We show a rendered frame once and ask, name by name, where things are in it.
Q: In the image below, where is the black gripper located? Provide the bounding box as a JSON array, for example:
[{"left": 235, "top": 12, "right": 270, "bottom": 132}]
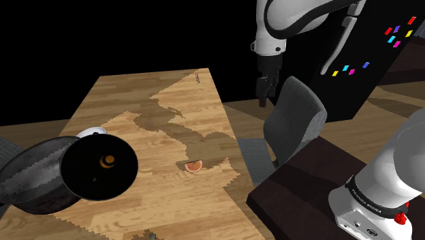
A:
[{"left": 257, "top": 52, "right": 283, "bottom": 108}]

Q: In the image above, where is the grey upholstered chair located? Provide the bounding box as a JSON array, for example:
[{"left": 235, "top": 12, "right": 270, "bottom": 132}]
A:
[{"left": 236, "top": 75, "right": 328, "bottom": 188}]

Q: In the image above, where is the wooden table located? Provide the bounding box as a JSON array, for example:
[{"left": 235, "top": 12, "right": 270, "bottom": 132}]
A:
[{"left": 0, "top": 67, "right": 266, "bottom": 240}]

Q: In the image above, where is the black fridge with colourful magnets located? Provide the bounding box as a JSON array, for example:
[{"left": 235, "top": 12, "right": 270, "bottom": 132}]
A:
[{"left": 269, "top": 0, "right": 425, "bottom": 123}]

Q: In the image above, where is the orange fruit wedge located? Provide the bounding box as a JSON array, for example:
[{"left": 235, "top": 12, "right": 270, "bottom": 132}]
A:
[{"left": 184, "top": 159, "right": 204, "bottom": 173}]

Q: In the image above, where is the dark robot stand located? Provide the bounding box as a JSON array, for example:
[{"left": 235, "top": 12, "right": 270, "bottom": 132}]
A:
[{"left": 246, "top": 135, "right": 368, "bottom": 240}]

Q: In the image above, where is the white bowl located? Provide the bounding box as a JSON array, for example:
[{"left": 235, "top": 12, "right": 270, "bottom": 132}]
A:
[{"left": 76, "top": 126, "right": 108, "bottom": 139}]

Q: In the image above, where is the black round lid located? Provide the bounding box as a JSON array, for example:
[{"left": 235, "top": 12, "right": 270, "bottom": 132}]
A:
[{"left": 60, "top": 132, "right": 140, "bottom": 202}]

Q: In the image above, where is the dark grey round pan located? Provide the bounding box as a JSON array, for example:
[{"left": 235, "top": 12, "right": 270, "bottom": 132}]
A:
[{"left": 0, "top": 135, "right": 84, "bottom": 215}]

